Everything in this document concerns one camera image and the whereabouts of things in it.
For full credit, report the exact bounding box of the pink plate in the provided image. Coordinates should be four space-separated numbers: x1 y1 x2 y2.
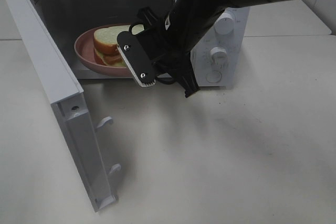
74 25 132 78

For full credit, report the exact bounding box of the white bread sandwich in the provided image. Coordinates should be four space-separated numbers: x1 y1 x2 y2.
93 25 131 68

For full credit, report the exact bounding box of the upper white power knob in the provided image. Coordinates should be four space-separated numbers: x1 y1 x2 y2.
214 12 235 35

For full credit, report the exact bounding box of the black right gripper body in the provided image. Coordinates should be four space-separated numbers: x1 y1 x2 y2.
145 11 200 77

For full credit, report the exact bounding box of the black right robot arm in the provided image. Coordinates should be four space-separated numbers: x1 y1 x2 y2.
134 0 289 96

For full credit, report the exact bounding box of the white timer knob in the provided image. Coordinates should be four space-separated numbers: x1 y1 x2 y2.
210 47 228 66

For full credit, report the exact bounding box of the round white door button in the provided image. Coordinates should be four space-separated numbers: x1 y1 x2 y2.
206 71 222 83

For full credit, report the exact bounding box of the white microwave door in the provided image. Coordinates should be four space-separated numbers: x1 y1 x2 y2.
6 0 117 212

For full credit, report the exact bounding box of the white microwave oven body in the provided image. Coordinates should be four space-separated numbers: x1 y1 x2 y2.
7 0 250 90

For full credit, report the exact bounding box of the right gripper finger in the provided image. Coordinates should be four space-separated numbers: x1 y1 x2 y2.
174 61 200 98
137 7 159 29

